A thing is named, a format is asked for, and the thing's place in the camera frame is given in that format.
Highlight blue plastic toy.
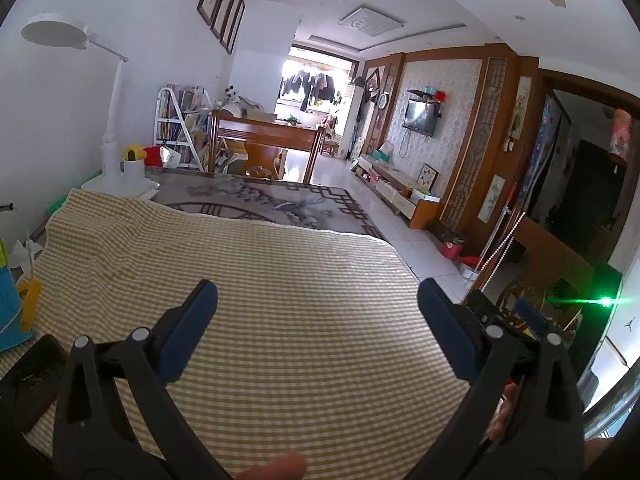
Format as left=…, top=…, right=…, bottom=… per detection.
left=0, top=240, right=41, bottom=353

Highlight square ceiling light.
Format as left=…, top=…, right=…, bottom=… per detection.
left=339, top=6, right=405, bottom=37

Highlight grey patterned table cover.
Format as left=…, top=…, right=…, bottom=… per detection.
left=145, top=167, right=388, bottom=241

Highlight white beaded strip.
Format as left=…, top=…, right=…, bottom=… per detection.
left=477, top=212, right=527, bottom=293

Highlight person's right hand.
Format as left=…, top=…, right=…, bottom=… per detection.
left=486, top=382, right=521, bottom=442

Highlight red flower pot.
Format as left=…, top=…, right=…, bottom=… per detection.
left=440, top=230, right=466, bottom=261

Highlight wall shelf with ornaments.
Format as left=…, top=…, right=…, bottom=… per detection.
left=407, top=86, right=448, bottom=103

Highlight white desk lamp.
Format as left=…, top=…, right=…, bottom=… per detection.
left=21, top=12, right=161, bottom=198

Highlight white cabinet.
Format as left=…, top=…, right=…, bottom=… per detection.
left=575, top=260, right=640, bottom=411

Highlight white cup with yellow toy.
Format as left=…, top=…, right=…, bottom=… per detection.
left=122, top=145, right=147, bottom=181

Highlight yellow checked tablecloth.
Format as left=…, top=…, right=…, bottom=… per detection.
left=0, top=187, right=481, bottom=480

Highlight wooden television cabinet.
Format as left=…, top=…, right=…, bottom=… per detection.
left=357, top=152, right=442, bottom=231

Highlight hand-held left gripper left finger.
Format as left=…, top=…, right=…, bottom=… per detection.
left=51, top=279, right=236, bottom=480

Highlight hanging dark clothes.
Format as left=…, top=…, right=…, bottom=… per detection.
left=279, top=71, right=343, bottom=112

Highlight framed star picture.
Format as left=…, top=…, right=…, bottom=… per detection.
left=417, top=163, right=440, bottom=192

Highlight red paper lantern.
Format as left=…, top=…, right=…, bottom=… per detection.
left=607, top=107, right=635, bottom=168

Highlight person's right forearm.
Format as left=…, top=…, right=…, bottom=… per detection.
left=582, top=437, right=621, bottom=471

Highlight wooden dining chair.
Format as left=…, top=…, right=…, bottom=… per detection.
left=207, top=110, right=327, bottom=183

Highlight carved wooden chair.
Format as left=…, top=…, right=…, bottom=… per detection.
left=462, top=215, right=596, bottom=333

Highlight wall television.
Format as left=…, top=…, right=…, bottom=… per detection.
left=403, top=99, right=437, bottom=137

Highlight blue wall poster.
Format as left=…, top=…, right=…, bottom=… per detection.
left=525, top=95, right=563, bottom=211

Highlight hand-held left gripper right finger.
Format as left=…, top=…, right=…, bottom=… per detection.
left=405, top=276, right=587, bottom=480

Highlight long wall scroll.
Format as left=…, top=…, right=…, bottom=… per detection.
left=505, top=76, right=532, bottom=153

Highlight short wall scroll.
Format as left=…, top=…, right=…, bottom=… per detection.
left=477, top=175, right=506, bottom=224

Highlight white standing air conditioner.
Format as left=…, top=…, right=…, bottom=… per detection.
left=345, top=85, right=366, bottom=161

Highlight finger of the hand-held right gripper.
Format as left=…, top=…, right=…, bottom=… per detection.
left=461, top=290, right=521, bottom=333
left=515, top=299, right=551, bottom=340

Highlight person's left hand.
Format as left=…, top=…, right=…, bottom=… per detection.
left=235, top=451, right=307, bottom=480

